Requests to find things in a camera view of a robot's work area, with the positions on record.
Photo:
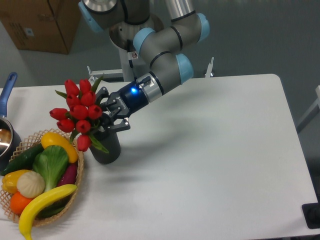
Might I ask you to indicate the red tulip bouquet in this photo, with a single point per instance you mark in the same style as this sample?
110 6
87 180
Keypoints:
83 115

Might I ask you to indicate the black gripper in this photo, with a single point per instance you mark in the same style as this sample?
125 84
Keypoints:
121 105

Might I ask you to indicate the white frame at right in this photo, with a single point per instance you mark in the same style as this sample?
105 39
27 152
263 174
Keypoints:
310 113

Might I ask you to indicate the woven wicker basket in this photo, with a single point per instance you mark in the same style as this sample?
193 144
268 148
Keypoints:
30 141

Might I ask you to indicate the black device at edge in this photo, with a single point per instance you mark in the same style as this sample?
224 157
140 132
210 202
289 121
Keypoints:
311 212

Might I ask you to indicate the brown cardboard box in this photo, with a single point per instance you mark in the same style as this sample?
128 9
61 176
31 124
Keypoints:
41 25

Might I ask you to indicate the green leafy cabbage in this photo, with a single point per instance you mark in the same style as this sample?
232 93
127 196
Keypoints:
51 165

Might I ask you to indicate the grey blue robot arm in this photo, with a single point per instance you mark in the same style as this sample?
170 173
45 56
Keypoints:
154 62

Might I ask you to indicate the yellow banana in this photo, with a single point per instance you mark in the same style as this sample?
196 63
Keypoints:
42 201

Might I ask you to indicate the blue handled saucepan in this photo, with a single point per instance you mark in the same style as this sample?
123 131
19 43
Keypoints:
9 139

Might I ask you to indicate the orange fruit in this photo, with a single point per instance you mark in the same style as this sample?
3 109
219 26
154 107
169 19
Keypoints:
18 203

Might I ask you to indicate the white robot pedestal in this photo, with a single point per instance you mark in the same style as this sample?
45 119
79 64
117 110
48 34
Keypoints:
184 31

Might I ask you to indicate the dark grey ribbed vase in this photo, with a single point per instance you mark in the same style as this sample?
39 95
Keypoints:
110 141

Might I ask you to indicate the white steamed bun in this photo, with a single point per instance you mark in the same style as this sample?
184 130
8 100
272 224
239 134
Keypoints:
30 184

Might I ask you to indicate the purple eggplant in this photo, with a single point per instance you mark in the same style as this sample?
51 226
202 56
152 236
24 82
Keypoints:
69 177

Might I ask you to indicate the green cucumber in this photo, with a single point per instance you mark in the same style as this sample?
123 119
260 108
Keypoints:
23 161

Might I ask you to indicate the yellow bell pepper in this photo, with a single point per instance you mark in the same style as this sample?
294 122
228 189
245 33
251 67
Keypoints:
9 181

